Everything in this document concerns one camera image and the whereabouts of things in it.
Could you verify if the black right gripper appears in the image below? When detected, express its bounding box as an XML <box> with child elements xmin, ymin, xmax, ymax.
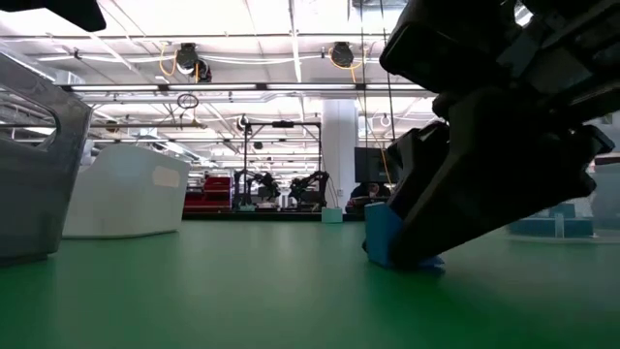
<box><xmin>380</xmin><ymin>0</ymin><xmax>620</xmax><ymax>222</ymax></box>

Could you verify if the blue rectangular block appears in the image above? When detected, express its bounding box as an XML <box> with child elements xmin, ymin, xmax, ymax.
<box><xmin>507</xmin><ymin>217</ymin><xmax>595</xmax><ymax>238</ymax></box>

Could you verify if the small blue block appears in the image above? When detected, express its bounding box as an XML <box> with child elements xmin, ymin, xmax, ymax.
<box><xmin>548</xmin><ymin>203</ymin><xmax>577</xmax><ymax>220</ymax></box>

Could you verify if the blue wedge block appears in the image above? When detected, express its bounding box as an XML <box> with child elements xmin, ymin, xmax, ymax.
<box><xmin>362</xmin><ymin>202</ymin><xmax>446</xmax><ymax>273</ymax></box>

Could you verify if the black monitor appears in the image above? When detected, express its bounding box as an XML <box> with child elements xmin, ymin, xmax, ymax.
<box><xmin>354</xmin><ymin>146</ymin><xmax>399</xmax><ymax>184</ymax></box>

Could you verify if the person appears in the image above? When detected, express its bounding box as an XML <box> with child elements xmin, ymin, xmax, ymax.
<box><xmin>346</xmin><ymin>181</ymin><xmax>392</xmax><ymax>214</ymax></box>

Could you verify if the white pillar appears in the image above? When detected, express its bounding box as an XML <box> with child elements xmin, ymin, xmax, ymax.
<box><xmin>321</xmin><ymin>99</ymin><xmax>360</xmax><ymax>209</ymax></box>

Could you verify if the small mint cube block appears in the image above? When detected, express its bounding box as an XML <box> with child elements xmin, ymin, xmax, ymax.
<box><xmin>321</xmin><ymin>206</ymin><xmax>345</xmax><ymax>225</ymax></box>

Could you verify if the clear plastic bin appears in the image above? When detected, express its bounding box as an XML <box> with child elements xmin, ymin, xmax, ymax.
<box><xmin>503</xmin><ymin>159</ymin><xmax>620</xmax><ymax>244</ymax></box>

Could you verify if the red cabinet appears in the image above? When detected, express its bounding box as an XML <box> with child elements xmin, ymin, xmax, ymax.
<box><xmin>183</xmin><ymin>174</ymin><xmax>233</xmax><ymax>212</ymax></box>

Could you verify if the green table mat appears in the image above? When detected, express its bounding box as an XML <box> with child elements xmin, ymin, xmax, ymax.
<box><xmin>0</xmin><ymin>220</ymin><xmax>620</xmax><ymax>349</ymax></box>

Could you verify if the white opaque plastic bin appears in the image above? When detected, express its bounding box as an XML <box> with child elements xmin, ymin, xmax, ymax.
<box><xmin>61</xmin><ymin>143</ymin><xmax>193</xmax><ymax>239</ymax></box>

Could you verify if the dark smoky plastic bin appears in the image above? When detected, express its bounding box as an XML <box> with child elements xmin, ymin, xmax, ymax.
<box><xmin>0</xmin><ymin>50</ymin><xmax>94</xmax><ymax>269</ymax></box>

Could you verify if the yellow hanging cable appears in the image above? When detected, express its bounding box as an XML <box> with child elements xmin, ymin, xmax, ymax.
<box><xmin>380</xmin><ymin>147</ymin><xmax>393</xmax><ymax>188</ymax></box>

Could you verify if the black frame stand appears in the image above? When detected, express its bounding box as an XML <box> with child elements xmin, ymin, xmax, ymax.
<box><xmin>241</xmin><ymin>120</ymin><xmax>324</xmax><ymax>210</ymax></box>

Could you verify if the black hanging cable ring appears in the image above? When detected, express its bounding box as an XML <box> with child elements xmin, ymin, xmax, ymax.
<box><xmin>176</xmin><ymin>92</ymin><xmax>201</xmax><ymax>111</ymax></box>

